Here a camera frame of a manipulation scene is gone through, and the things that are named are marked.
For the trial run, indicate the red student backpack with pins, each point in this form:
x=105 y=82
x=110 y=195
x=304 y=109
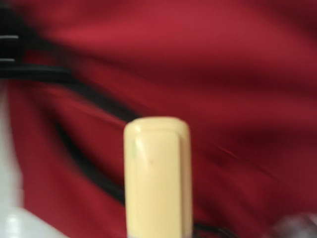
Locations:
x=241 y=73

